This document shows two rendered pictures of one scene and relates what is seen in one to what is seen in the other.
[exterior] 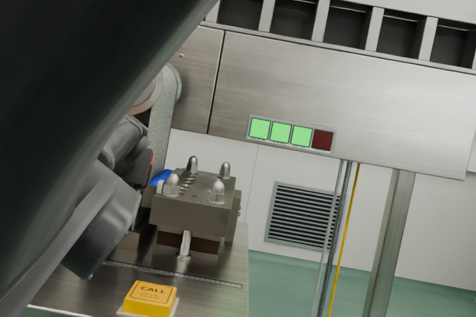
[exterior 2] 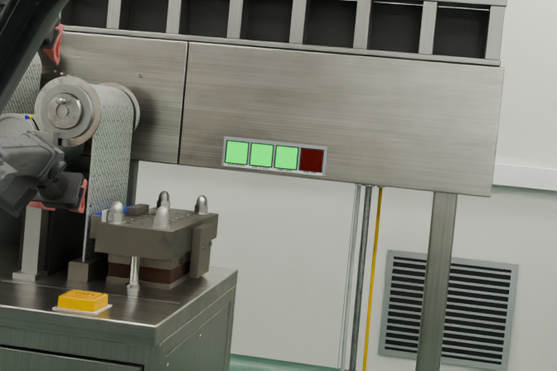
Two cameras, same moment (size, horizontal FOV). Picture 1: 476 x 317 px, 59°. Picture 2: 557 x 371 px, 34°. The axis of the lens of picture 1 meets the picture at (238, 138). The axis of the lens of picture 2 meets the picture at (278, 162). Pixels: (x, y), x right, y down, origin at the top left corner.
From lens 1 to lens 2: 105 cm
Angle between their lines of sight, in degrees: 9
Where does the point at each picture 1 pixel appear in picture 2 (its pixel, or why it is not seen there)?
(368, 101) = (362, 109)
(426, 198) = not seen: outside the picture
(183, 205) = (125, 231)
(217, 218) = (159, 242)
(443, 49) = (460, 36)
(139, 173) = (70, 195)
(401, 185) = (438, 212)
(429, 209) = not seen: outside the picture
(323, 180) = (472, 243)
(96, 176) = not seen: outside the picture
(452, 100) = (464, 99)
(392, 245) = (436, 291)
